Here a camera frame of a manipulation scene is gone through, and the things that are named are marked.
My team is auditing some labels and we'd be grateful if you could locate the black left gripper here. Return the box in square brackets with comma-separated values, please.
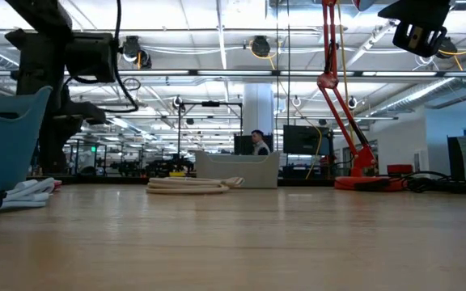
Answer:
[38, 82, 108, 175]

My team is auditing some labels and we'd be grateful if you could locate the red box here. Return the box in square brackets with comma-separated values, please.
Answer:
[386, 163, 414, 175]

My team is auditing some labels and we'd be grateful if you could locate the teal plastic bin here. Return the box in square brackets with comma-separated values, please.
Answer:
[0, 85, 53, 195]

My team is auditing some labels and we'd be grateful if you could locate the beige HDMI cable coil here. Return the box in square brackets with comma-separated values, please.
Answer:
[145, 175, 246, 196]

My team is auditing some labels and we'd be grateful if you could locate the white cable bundle black tie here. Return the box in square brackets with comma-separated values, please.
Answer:
[0, 176, 57, 217]

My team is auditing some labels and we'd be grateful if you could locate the black flat monitor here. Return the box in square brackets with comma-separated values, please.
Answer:
[282, 124, 332, 156]

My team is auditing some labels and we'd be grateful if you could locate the grey plastic bin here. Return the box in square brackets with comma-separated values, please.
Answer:
[194, 150, 282, 190]

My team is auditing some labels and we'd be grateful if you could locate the white building column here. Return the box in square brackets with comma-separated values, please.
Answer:
[242, 82, 275, 137]

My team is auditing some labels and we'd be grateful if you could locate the black cable tangle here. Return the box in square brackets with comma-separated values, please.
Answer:
[401, 170, 466, 194]

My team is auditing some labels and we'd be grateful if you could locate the black equipment box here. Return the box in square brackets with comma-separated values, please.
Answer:
[233, 133, 275, 157]

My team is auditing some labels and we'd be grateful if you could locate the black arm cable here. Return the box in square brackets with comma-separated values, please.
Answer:
[102, 0, 140, 114]

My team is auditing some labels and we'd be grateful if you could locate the black metal stand frame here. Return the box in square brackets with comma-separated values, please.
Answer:
[177, 100, 244, 175]

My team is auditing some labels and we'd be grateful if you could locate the ceiling cable reel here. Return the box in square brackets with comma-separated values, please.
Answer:
[438, 36, 460, 61]
[250, 35, 273, 58]
[119, 35, 153, 70]

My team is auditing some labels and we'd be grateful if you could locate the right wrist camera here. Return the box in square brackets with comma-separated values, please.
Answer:
[392, 20, 449, 59]

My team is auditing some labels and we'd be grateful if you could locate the person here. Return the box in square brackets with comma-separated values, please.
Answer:
[250, 129, 272, 157]

